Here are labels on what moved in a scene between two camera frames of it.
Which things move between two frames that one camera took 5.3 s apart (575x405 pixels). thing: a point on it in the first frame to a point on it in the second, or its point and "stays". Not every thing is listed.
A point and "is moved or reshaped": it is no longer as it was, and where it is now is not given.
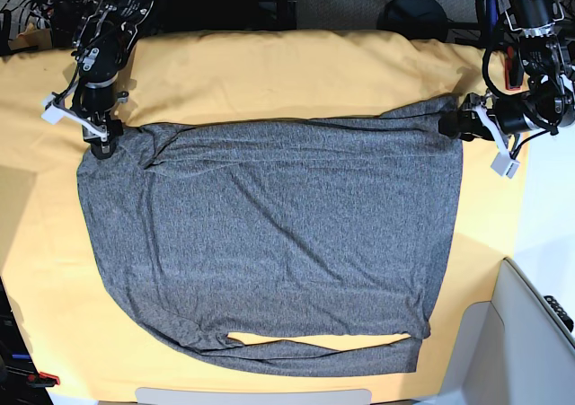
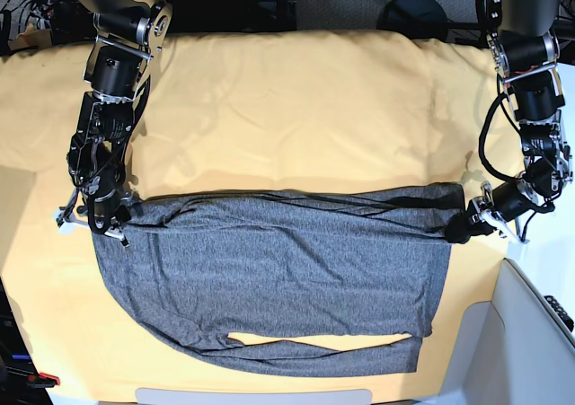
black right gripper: x=508 y=111 to x=504 y=203
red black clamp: x=42 y=380 stays
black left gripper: x=96 y=103 to x=107 y=201
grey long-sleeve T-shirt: x=348 y=225 is moved or reshaped
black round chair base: x=414 y=16 stays
